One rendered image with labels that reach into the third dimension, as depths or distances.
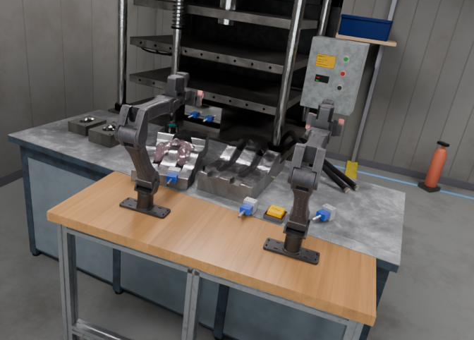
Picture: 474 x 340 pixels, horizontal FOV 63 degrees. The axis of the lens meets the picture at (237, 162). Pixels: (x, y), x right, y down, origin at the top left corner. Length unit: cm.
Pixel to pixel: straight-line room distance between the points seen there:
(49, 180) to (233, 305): 120
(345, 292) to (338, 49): 141
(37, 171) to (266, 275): 151
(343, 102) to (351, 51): 29
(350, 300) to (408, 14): 359
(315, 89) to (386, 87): 229
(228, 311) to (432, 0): 359
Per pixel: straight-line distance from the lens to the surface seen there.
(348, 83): 233
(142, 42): 278
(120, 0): 278
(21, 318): 239
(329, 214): 169
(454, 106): 470
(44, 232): 260
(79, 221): 155
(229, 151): 195
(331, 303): 130
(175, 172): 175
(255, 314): 197
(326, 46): 233
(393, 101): 462
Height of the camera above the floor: 162
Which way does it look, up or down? 23 degrees down
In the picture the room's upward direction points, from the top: 8 degrees clockwise
